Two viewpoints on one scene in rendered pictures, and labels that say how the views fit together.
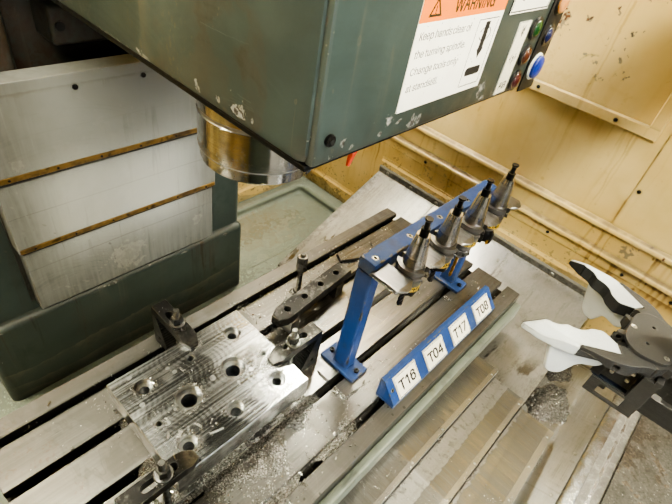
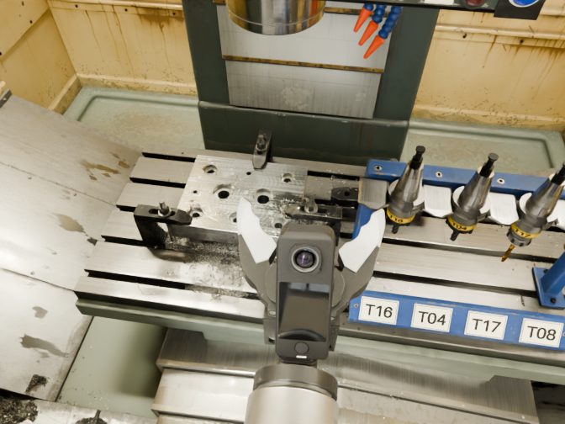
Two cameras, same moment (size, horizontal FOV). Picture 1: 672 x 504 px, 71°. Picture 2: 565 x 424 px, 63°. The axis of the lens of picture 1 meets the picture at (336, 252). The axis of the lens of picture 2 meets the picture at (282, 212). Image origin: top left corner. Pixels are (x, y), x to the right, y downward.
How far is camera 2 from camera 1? 0.57 m
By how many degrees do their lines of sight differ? 44
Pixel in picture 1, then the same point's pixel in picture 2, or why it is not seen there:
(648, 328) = not seen: hidden behind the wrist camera
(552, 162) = not seen: outside the picture
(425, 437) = (378, 381)
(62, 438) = (171, 172)
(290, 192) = (528, 139)
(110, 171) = not seen: hidden behind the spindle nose
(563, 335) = (240, 219)
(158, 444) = (183, 200)
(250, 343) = (289, 191)
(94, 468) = (166, 197)
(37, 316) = (229, 108)
